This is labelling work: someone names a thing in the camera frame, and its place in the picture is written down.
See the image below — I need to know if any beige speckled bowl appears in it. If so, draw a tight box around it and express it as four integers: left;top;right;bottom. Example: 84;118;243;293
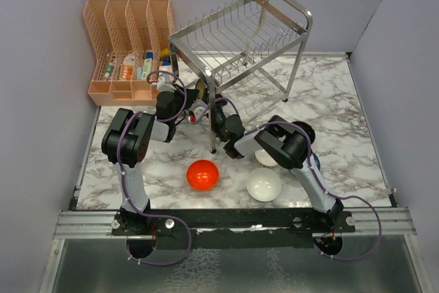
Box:
254;150;278;167

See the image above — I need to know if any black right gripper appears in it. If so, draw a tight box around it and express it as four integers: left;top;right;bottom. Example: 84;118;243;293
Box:
200;85;226;143

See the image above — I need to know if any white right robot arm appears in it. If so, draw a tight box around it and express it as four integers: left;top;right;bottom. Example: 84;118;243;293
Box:
212;95;344;232

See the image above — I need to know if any red bowl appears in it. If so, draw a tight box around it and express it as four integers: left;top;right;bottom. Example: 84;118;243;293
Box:
186;159;220;191

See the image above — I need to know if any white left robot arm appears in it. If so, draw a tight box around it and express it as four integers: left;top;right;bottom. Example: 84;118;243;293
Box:
101;71;189;235

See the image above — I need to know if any blue and white bowl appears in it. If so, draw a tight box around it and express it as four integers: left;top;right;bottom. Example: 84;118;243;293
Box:
310;153;321;171

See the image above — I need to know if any steel wire dish rack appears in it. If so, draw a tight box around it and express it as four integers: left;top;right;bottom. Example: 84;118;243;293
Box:
169;0;313;153

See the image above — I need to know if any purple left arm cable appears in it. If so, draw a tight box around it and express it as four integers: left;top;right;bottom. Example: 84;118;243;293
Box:
113;70;195;268

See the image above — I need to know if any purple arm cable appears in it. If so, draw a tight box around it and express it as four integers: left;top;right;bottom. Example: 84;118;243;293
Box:
113;70;195;268
189;94;385;263

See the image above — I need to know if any black aluminium frame rail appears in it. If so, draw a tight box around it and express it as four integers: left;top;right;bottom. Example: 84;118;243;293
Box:
54;207;416;250

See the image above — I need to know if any orange white packet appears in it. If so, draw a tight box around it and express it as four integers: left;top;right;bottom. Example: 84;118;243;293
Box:
119;53;136;81

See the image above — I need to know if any dark patterned cream-inside bowl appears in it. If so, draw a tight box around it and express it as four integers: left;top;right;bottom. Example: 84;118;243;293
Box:
195;80;210;105

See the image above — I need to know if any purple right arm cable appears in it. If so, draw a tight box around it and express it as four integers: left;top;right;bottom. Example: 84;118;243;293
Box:
189;94;385;263

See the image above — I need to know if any small green white tube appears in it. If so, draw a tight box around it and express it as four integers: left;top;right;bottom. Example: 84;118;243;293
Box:
104;61;115;81

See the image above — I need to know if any cream bottle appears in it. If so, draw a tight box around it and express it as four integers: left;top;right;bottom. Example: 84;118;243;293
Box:
159;59;173;82

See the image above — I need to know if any peach plastic file organizer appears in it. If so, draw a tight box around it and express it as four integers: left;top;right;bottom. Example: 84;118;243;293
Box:
83;0;175;106

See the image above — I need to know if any white blue tube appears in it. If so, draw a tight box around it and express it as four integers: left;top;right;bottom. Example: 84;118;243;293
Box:
140;51;154;80

